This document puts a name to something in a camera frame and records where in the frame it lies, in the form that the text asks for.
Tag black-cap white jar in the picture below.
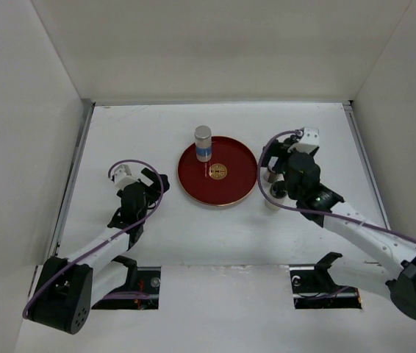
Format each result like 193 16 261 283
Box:
265 180 287 211

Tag white-lid short jar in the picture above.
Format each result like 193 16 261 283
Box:
263 167 284 184

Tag tall silver-lid bead bottle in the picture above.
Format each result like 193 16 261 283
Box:
194 125 212 163

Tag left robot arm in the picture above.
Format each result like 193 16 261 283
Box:
22 160 170 335

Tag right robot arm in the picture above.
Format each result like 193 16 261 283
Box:
282 151 416 320

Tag red round tray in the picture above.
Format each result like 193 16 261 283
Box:
177 136 257 207

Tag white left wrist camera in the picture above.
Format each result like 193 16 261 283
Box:
112 164 137 190

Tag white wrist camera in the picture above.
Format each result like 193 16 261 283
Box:
112 164 137 190
288 126 320 156

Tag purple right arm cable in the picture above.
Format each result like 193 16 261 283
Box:
257 129 416 258

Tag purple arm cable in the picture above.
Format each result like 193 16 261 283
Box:
22 158 171 320
257 129 416 258

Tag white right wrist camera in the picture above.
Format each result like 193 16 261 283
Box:
288 126 320 156

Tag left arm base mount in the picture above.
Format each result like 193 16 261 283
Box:
92 267 161 310

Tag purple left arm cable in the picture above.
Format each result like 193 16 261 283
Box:
22 158 171 320

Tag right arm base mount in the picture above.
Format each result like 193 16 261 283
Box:
289 252 362 310

